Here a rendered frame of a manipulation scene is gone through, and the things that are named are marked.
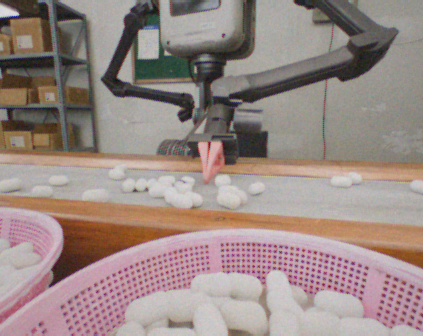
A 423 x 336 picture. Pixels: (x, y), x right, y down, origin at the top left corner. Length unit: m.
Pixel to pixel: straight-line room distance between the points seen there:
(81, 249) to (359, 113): 2.43
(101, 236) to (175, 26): 0.92
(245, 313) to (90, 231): 0.19
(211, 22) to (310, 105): 1.61
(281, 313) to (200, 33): 0.97
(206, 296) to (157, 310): 0.04
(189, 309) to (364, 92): 2.47
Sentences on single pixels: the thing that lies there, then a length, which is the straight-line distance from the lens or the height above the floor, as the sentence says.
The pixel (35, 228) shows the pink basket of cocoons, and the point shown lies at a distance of 0.34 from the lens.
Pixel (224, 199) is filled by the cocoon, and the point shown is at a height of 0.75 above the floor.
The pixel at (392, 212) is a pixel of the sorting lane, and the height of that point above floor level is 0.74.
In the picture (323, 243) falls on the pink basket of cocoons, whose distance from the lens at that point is 0.24.
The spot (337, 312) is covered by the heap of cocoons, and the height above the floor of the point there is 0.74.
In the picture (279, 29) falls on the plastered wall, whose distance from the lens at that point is 2.59.
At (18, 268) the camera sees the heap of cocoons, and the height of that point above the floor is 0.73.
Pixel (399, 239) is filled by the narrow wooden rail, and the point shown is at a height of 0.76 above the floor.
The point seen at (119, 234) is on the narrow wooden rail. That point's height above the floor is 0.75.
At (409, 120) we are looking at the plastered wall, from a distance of 2.70.
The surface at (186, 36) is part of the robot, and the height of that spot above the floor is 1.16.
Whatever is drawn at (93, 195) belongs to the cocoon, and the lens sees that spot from 0.43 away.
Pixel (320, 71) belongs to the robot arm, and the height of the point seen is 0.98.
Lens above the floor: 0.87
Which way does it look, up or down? 11 degrees down
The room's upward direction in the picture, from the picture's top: straight up
